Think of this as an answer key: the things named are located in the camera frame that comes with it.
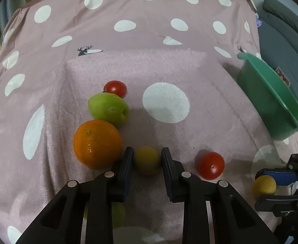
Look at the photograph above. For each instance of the green mango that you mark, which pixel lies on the green mango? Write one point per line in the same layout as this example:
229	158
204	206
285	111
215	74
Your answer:
118	215
109	107

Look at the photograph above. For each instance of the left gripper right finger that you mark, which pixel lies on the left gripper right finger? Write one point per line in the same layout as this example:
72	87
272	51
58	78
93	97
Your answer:
212	211

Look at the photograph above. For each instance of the green plastic bowl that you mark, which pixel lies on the green plastic bowl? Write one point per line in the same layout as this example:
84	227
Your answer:
271	97

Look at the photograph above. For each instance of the pink polka dot tablecloth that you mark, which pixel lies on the pink polka dot tablecloth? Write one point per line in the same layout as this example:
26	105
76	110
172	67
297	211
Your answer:
186	101

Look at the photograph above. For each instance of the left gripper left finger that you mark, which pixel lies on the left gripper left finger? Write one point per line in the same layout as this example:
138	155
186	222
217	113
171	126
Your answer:
83	211

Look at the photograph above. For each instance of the small yellow fruit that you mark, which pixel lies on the small yellow fruit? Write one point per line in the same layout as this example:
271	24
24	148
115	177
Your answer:
263	186
147	161

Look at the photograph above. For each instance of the snack packet on sofa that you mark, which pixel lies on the snack packet on sofa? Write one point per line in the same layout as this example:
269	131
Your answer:
282	76

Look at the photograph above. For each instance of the grey sofa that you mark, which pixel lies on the grey sofa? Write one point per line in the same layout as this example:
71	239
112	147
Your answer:
278	36

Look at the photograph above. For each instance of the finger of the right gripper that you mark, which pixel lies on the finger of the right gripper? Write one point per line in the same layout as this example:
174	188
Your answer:
280	206
282	177

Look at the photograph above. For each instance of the orange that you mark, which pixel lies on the orange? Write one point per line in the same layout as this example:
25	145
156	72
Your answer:
97	144

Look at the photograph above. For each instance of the small red tomato far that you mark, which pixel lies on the small red tomato far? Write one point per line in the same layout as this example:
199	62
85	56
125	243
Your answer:
115	87

